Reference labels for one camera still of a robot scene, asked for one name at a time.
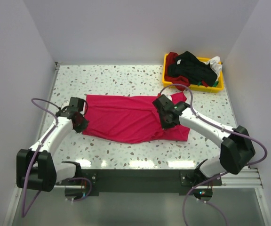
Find yellow plastic bin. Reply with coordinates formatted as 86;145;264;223
161;53;224;93

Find white t-shirt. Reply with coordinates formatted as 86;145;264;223
205;56;222;81

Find green t-shirt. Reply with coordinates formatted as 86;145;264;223
197;81;219;87

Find black t-shirt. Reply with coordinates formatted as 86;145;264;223
168;51;217;86

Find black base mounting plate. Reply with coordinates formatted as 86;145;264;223
55;169;223;201

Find aluminium front rail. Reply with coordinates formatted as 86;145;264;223
15;168;264;189

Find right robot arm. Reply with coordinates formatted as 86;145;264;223
152;95;255;186

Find dark red t-shirt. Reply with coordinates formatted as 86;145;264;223
164;52;190;87

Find pink t-shirt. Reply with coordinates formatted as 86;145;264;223
82;95;190;144

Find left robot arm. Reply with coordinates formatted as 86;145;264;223
16;97;89;192

